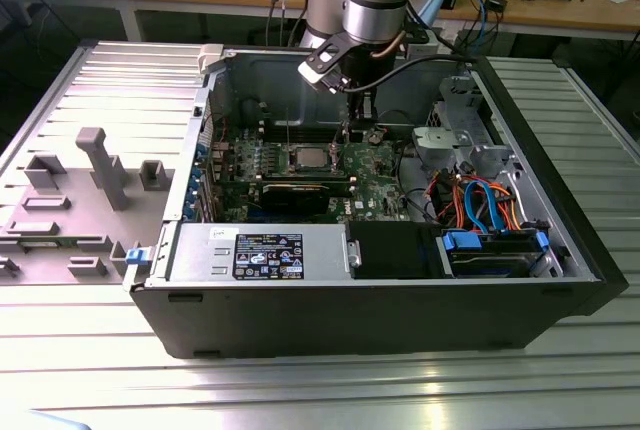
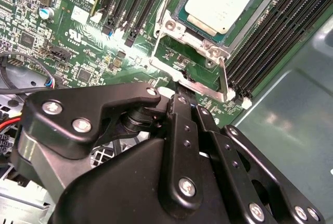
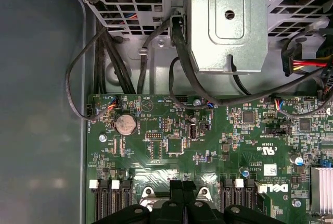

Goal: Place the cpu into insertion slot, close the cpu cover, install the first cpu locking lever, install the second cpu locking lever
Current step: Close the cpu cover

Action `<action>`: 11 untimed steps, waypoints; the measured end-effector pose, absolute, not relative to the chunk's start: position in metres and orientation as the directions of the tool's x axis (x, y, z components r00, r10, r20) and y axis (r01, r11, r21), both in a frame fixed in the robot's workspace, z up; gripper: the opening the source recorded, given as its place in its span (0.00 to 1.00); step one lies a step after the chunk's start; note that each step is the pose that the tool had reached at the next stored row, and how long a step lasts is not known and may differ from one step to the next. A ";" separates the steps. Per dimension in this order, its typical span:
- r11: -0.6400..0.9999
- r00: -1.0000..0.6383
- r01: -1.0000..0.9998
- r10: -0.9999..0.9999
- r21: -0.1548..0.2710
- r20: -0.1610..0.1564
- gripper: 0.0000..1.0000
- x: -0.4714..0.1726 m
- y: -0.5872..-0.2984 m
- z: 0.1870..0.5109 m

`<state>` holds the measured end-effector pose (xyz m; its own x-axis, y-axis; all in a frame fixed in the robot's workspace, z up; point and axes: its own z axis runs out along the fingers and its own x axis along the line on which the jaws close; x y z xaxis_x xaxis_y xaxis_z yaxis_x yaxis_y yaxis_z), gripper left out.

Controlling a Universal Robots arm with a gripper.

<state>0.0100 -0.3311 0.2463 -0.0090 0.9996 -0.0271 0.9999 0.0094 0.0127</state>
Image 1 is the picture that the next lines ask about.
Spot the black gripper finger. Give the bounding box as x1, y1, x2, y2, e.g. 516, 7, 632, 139
347, 92, 377, 145

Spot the silver CPU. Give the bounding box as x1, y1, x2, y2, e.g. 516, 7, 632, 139
293, 146, 329, 168

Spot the CPU socket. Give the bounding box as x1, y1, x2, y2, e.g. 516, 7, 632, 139
283, 141, 344, 175

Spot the green motherboard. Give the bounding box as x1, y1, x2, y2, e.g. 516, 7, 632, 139
197, 119, 426, 225

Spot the graphics card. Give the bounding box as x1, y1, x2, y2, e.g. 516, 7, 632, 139
258, 180, 332, 217

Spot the silver metal drive cage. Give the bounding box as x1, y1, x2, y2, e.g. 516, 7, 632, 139
424, 74, 497, 151

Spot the grey case latch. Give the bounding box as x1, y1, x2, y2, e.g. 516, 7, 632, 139
197, 43, 226, 76

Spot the hard disk in blue carrier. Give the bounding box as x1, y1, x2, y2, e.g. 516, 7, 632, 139
438, 228, 551, 280

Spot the black open PC case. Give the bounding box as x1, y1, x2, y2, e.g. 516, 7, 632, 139
122, 43, 630, 361

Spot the silver power supply unit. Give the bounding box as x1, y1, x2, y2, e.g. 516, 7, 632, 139
167, 222, 351, 283

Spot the grey parts rack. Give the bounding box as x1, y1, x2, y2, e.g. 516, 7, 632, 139
0, 127, 177, 286

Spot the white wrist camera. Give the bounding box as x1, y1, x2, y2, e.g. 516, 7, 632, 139
297, 34, 351, 95

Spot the silver metal bracket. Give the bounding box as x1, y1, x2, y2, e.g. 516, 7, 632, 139
411, 125, 475, 175

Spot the black camera cable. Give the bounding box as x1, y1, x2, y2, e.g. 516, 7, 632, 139
344, 52, 476, 96

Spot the blue data wire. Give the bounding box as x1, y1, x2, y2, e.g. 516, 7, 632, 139
462, 180, 482, 231
478, 178, 507, 236

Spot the orange power wire bundle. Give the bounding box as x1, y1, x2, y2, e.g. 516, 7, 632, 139
434, 173, 525, 232

